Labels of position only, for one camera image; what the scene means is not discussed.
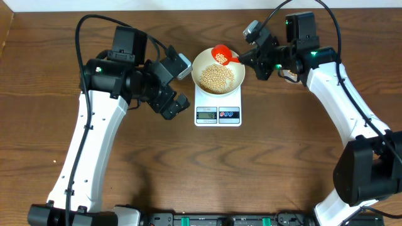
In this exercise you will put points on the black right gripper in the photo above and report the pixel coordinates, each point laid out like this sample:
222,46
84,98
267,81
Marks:
257,63

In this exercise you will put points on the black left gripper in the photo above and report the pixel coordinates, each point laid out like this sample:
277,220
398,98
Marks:
166,94

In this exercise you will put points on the red plastic measuring scoop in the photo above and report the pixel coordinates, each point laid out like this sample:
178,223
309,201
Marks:
223,55

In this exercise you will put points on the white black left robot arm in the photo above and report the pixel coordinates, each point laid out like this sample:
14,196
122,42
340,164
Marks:
112,80

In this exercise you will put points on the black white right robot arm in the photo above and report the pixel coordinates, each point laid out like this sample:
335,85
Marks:
369,169

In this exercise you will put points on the pile of soybeans in bowl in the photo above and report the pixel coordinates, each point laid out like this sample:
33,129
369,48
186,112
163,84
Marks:
217,79

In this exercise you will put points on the white digital kitchen scale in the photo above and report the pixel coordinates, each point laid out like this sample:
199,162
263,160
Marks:
212,110

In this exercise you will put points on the cream round bowl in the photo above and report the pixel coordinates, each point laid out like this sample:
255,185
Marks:
205,59

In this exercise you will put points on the clear container of soybeans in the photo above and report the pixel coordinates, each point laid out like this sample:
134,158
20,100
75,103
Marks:
289,76

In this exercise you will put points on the wooden side panel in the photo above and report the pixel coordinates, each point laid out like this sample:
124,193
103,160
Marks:
6,19

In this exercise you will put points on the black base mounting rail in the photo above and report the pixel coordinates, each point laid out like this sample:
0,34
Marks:
278,219

